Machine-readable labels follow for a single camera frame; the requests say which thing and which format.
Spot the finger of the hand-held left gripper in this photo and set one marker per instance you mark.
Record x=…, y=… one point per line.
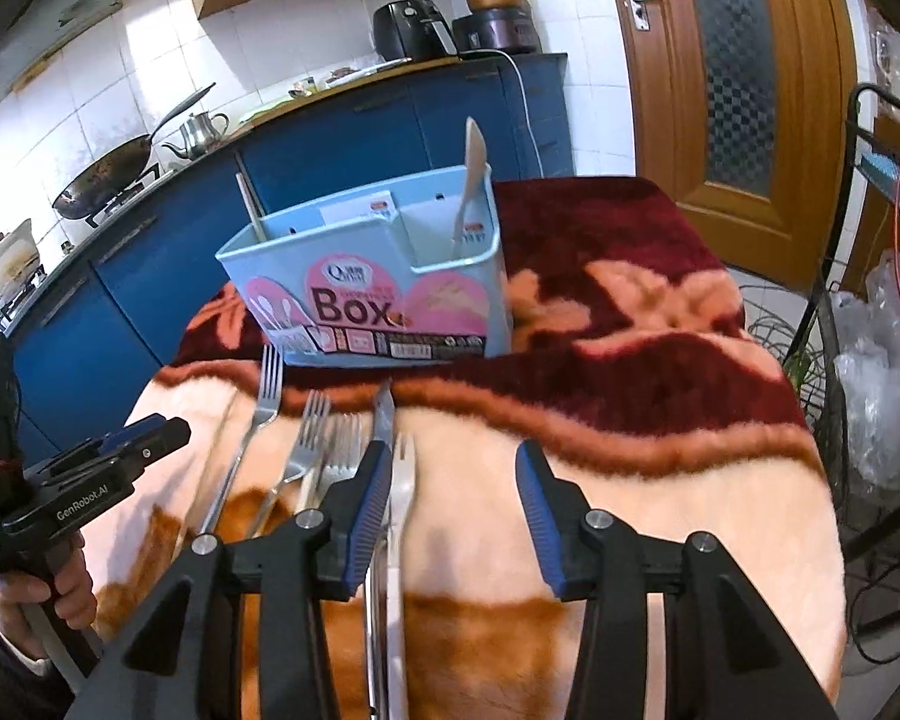
x=75, y=457
x=154, y=439

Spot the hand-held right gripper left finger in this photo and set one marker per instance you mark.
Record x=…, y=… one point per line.
x=367, y=517

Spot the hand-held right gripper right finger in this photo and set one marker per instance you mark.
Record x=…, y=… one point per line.
x=538, y=521

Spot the white plastic fork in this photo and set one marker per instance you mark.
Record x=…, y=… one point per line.
x=401, y=495

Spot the metal fork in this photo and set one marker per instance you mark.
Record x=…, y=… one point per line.
x=259, y=412
x=300, y=450
x=341, y=450

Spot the metal knife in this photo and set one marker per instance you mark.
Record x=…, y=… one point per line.
x=384, y=412

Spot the light blue utensil box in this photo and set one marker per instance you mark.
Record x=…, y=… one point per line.
x=390, y=300

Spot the person's left forearm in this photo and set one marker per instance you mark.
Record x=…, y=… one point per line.
x=4, y=686

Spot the person's left hand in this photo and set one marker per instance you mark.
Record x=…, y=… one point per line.
x=71, y=585

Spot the red and peach printed blanket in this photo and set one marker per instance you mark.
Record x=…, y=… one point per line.
x=645, y=405

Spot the blue base cabinets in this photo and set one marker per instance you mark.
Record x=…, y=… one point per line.
x=157, y=255

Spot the pot with white lid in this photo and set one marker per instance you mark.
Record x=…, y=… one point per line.
x=11, y=255

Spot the gas stove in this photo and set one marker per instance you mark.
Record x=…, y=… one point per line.
x=120, y=202

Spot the wooden chopstick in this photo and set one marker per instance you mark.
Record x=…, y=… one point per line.
x=249, y=206

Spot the dark wok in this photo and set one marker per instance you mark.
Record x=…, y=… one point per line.
x=105, y=184

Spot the metal kettle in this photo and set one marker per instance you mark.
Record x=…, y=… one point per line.
x=199, y=131

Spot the wooden spoon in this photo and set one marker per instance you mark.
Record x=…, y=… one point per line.
x=471, y=180

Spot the clear plastic bag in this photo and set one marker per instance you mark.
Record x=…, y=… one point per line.
x=881, y=375

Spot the range hood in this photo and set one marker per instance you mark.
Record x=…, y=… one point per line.
x=37, y=30

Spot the wooden door with glass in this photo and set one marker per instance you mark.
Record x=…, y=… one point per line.
x=667, y=112

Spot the black metal rack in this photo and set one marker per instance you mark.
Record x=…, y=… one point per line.
x=851, y=165

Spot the black air fryer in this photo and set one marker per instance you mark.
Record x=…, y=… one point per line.
x=409, y=30

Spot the blue ribbed board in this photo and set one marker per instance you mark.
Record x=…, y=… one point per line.
x=896, y=169

